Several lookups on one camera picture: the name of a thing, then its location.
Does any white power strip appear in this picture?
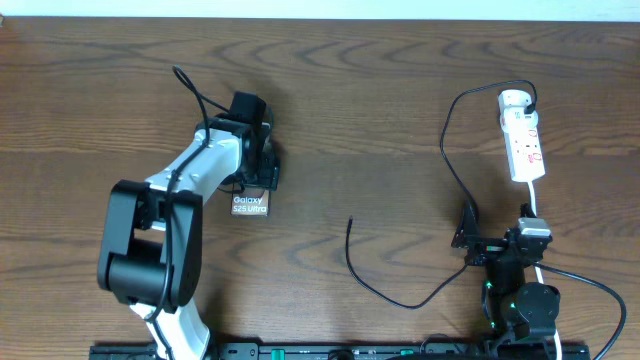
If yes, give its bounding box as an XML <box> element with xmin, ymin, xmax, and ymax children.
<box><xmin>498</xmin><ymin>89</ymin><xmax>545</xmax><ymax>183</ymax></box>

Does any black charging cable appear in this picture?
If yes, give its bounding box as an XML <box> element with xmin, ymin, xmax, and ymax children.
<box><xmin>345</xmin><ymin>79</ymin><xmax>539</xmax><ymax>311</ymax></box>

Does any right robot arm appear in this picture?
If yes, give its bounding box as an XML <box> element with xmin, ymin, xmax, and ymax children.
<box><xmin>451</xmin><ymin>203</ymin><xmax>560</xmax><ymax>356</ymax></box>

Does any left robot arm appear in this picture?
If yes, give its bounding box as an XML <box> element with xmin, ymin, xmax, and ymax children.
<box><xmin>97</xmin><ymin>116</ymin><xmax>279</xmax><ymax>359</ymax></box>

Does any white charger plug adapter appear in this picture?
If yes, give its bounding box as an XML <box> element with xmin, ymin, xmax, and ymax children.
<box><xmin>500</xmin><ymin>105</ymin><xmax>538</xmax><ymax>133</ymax></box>

